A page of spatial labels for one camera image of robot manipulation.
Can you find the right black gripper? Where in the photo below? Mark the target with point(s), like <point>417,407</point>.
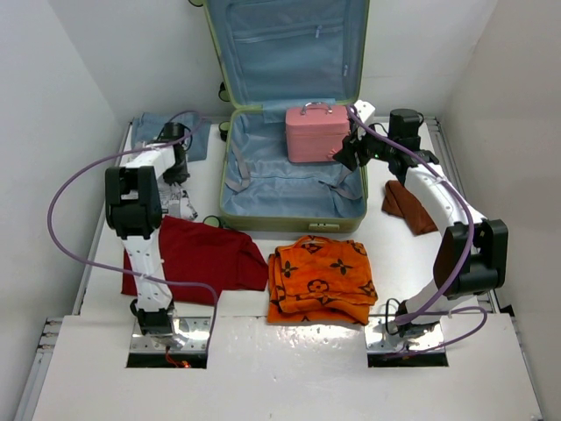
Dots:
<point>351,146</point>

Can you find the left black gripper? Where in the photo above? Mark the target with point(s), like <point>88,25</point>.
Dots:
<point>180,176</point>

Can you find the white newspaper print garment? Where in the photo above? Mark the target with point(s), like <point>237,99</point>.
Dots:
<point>175,201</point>

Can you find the pink cosmetic case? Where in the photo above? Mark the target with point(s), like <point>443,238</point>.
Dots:
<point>315,131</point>

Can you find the light blue cloth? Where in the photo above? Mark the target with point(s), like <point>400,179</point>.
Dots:
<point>148,126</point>

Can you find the brown towel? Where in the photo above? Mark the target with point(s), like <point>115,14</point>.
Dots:
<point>399,202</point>

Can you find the red shirt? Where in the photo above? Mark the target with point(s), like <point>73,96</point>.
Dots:
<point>221,258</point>

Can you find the green suitcase blue lining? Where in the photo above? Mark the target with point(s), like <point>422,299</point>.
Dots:
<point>291,69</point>

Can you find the orange patterned towel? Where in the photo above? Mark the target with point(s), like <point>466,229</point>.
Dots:
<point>323,280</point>

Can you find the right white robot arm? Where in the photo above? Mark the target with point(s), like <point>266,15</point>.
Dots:
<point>472,257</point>

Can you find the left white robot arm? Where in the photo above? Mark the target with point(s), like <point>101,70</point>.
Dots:
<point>133,210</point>

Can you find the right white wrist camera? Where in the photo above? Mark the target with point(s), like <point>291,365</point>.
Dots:
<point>365,111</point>

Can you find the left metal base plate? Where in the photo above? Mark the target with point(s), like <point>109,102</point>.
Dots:
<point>191,336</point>

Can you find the metal base plate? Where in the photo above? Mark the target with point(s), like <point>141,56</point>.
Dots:
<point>382,337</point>
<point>191,336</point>

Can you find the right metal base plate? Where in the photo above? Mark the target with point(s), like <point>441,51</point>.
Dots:
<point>382,337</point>

